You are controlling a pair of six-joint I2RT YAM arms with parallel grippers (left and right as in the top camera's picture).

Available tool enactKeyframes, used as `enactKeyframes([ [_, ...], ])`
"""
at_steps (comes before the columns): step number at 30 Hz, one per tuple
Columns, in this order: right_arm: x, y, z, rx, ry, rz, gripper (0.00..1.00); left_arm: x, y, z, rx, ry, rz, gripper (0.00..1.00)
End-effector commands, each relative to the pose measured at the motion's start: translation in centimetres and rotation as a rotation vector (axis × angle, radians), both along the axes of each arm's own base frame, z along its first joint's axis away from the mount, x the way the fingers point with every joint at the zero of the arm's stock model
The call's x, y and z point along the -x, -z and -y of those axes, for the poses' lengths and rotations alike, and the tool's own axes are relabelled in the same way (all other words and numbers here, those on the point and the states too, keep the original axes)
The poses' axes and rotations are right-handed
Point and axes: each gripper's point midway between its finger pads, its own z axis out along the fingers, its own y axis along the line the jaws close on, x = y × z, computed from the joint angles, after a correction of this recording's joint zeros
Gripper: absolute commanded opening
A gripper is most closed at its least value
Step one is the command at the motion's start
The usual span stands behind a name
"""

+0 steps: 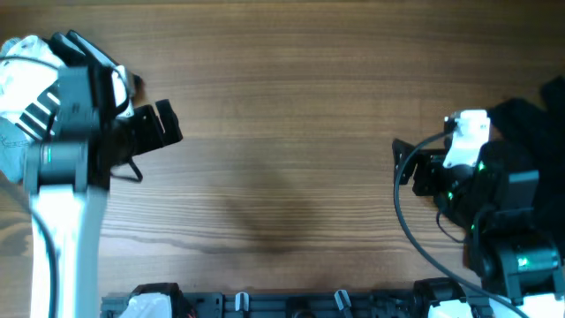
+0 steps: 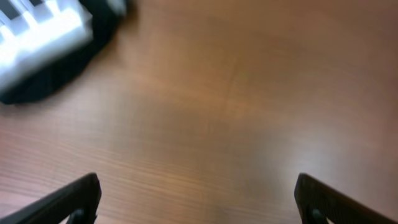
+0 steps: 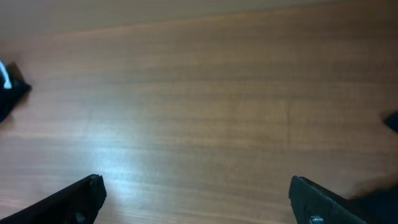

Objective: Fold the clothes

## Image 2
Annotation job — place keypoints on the black folded garment left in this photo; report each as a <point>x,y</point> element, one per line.
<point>106,16</point>

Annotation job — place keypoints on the white t-shirt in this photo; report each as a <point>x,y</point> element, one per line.
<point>36,33</point>

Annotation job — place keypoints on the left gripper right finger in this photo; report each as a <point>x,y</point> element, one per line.
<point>319,203</point>

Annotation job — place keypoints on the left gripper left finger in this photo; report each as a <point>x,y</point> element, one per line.
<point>76,202</point>

